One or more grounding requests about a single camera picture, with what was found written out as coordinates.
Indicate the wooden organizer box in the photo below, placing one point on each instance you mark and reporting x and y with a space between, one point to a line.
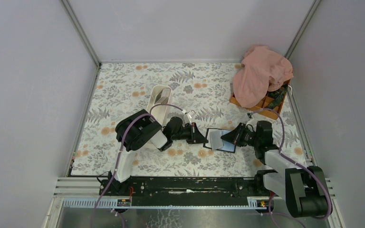
272 107

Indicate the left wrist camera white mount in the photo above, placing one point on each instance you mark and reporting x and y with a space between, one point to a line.
188 116

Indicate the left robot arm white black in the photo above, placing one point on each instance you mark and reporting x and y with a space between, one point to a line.
137 130

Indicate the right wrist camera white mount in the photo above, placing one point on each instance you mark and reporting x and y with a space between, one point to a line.
253 119

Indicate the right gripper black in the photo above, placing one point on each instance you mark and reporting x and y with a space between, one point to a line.
239 136

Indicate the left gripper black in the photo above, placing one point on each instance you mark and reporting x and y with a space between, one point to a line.
193 132

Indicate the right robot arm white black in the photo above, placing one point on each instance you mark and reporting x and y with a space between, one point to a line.
304 189

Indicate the floral patterned table mat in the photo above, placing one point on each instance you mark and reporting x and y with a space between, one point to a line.
123 89

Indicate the cream plastic oblong tray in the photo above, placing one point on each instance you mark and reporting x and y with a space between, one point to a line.
159 113

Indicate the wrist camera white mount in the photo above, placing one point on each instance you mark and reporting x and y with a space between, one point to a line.
253 119
188 116

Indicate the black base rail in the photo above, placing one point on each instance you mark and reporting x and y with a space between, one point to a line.
186 191

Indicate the pink cloth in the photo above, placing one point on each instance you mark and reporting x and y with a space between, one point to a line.
263 71

